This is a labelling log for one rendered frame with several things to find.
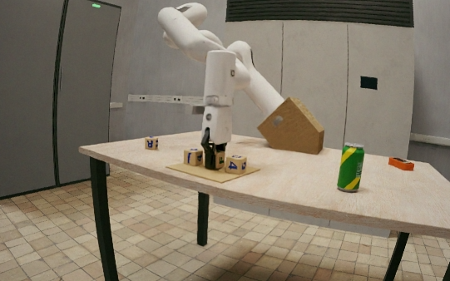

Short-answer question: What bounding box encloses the green and yellow striped drink can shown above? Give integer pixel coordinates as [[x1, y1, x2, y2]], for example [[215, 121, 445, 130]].
[[337, 143, 364, 192]]

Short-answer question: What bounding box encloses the tan flat mat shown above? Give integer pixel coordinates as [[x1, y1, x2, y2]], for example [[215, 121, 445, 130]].
[[166, 159, 260, 184]]

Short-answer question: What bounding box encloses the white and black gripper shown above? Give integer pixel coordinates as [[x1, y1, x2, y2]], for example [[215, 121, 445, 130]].
[[200, 106, 232, 169]]

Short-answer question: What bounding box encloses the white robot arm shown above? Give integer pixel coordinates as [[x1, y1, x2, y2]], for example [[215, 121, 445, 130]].
[[157, 2, 285, 119]]

